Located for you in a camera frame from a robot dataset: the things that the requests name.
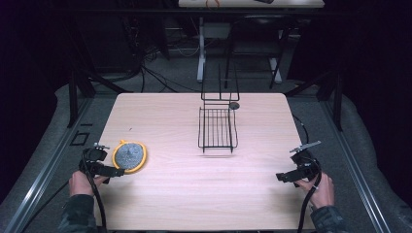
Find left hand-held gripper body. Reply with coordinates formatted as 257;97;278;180
79;142;111;178

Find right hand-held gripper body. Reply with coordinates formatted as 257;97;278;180
289;140;323;183

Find yellow-rimmed grey round scrubbing pad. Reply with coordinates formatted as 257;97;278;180
111;139;148;175

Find person's left hand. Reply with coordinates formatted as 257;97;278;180
68;170;111;198

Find person's right hand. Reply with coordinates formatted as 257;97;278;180
293;172;336;210

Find black metal stand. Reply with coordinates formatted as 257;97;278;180
66;64;134;129
285;69;345;132

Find black chair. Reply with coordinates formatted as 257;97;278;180
223;14;287;90

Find white desk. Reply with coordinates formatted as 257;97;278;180
178;0;326;83

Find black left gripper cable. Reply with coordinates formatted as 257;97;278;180
81;151;109;233

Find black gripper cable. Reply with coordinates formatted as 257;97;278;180
296;161;324;233
81;151;109;233

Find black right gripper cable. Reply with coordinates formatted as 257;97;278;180
296;161;324;233

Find thin black cable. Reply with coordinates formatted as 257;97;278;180
292;114;310;146

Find aluminium rail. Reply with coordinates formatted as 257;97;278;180
319;100;393;233
2;96;95;233

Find black wire rack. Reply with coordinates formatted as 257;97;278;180
197;62;241;154

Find black floor cables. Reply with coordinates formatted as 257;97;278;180
113;45;202;95

